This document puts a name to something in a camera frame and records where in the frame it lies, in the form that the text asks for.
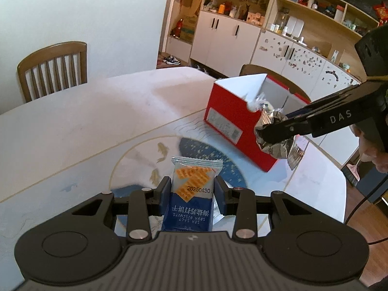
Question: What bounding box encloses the blue soda biscuit packet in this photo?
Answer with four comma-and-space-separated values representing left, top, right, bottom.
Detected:
161, 156, 223, 232

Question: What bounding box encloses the silver foil snack packet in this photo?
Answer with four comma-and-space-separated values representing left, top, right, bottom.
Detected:
254, 109, 309, 170

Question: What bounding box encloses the person's right hand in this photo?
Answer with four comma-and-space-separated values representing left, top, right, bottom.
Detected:
352, 125, 388, 173

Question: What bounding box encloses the blue patterned table mat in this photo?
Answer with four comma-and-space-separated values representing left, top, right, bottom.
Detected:
108, 135, 292, 237

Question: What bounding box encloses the red Chinese knot ornament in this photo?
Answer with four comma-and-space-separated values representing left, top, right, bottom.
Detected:
373, 1, 388, 26

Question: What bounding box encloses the white cabinet with shelves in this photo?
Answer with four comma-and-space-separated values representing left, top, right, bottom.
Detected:
162, 0, 387, 100

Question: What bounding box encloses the red cardboard shoe box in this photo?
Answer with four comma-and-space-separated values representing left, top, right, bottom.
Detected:
204, 74, 308, 172

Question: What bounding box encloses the wooden chair behind box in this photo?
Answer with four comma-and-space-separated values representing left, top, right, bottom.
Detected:
239, 65, 311, 103

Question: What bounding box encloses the dark sneakers pair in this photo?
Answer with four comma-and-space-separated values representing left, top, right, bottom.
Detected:
163, 55, 181, 66

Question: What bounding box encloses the wooden chair at left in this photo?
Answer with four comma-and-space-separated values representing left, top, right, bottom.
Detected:
17, 41, 88, 103

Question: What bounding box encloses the black cable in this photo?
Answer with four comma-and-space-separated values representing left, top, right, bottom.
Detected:
343, 173, 388, 246

